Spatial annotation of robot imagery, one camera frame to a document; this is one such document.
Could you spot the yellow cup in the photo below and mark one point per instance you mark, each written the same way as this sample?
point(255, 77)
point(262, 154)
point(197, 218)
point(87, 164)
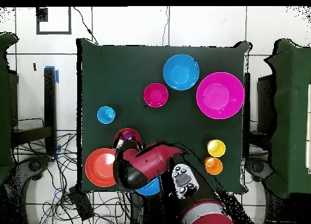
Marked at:
point(216, 148)

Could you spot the black floor box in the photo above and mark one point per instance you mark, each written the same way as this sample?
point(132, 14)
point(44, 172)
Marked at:
point(81, 203)

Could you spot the black pedestal leg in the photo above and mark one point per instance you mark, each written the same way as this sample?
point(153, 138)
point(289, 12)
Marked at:
point(34, 165)
point(257, 167)

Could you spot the medium blue bowl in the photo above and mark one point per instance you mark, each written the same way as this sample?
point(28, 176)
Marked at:
point(150, 188)

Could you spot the orange cup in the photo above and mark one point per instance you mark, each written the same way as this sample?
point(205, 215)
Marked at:
point(213, 166)

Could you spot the black post with blue tape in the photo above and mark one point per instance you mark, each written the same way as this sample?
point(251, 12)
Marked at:
point(49, 107)

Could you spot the neighbouring green cloth table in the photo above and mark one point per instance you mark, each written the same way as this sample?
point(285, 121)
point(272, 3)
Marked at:
point(4, 100)
point(291, 112)

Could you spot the large blue bowl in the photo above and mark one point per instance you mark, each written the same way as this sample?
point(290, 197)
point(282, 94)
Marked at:
point(181, 72)

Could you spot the dark green table cloth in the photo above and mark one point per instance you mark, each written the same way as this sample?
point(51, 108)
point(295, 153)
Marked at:
point(116, 76)

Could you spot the large orange-red bowl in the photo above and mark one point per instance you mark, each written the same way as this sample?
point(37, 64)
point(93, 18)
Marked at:
point(99, 167)

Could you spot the dark square floor frame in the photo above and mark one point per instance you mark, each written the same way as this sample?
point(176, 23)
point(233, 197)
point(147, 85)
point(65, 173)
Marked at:
point(70, 20)

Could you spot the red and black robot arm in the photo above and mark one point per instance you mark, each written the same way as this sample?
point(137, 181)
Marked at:
point(150, 160)

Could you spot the small orange-red bowl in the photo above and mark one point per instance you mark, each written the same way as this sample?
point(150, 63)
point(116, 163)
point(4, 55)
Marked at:
point(119, 134)

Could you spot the blue cup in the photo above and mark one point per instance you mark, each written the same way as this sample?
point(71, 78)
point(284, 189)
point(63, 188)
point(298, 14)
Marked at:
point(106, 115)

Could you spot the small magenta bowl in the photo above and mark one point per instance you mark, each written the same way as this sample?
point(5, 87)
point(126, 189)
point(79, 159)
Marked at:
point(155, 95)

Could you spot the large pink bowl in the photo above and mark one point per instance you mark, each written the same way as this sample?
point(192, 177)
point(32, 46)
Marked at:
point(220, 95)

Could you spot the purple cup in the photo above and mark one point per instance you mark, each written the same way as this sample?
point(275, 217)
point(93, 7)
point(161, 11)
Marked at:
point(127, 135)

